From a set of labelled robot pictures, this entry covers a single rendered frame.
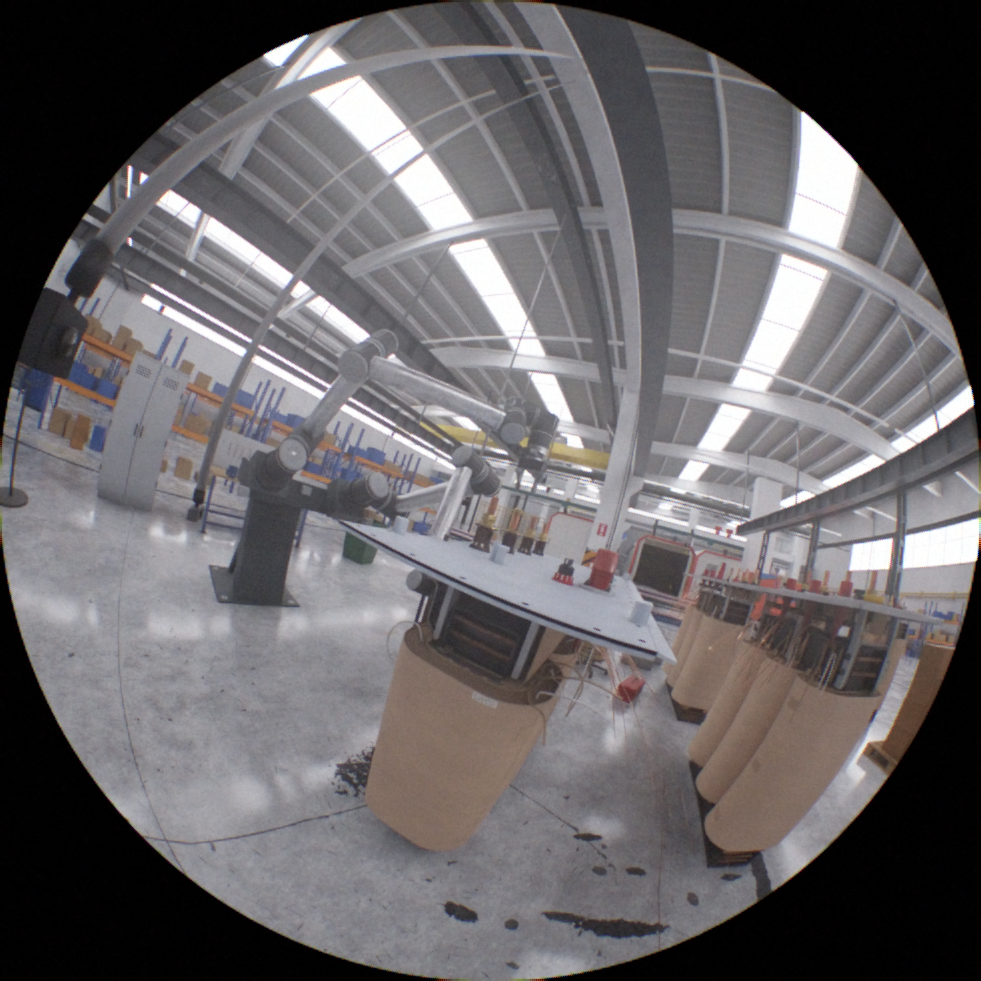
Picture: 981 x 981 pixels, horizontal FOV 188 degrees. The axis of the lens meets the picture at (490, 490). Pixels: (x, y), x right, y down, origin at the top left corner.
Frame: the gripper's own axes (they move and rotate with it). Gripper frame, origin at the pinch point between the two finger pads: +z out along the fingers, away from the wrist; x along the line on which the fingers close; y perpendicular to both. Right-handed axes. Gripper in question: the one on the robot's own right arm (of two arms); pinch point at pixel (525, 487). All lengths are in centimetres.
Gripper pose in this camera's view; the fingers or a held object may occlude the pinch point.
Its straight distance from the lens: 138.6
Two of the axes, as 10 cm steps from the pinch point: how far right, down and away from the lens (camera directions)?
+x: -7.9, -1.9, 5.8
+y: 5.4, 2.5, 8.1
